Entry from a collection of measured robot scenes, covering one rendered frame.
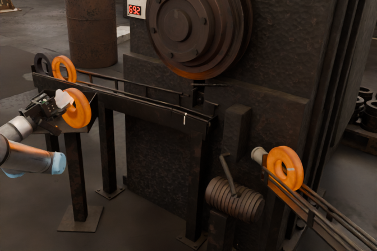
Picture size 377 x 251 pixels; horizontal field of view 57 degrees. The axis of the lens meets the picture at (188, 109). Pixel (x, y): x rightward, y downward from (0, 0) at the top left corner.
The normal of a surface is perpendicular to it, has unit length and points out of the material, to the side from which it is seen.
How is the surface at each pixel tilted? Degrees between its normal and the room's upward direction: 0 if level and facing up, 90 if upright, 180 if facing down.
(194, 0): 90
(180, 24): 90
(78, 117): 89
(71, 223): 0
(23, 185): 0
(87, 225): 0
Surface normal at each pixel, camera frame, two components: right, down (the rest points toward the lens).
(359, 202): 0.05, -0.90
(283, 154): -0.91, 0.13
